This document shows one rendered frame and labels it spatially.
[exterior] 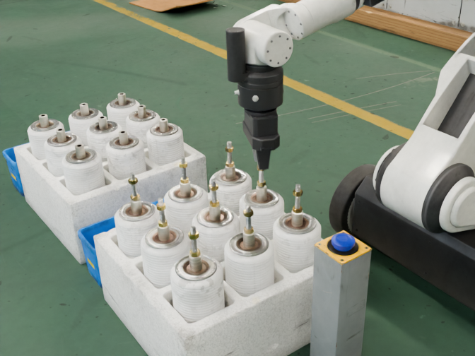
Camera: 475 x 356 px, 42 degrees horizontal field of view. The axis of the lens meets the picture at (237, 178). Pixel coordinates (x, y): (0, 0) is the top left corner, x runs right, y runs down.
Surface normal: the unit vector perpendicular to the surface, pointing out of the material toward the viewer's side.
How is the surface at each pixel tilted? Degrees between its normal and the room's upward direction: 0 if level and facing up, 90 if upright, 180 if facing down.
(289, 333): 90
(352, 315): 90
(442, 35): 90
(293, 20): 104
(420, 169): 38
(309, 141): 0
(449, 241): 46
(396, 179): 64
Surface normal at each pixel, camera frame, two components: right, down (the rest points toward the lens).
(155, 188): 0.60, 0.38
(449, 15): -0.81, 0.31
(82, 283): -0.03, -0.87
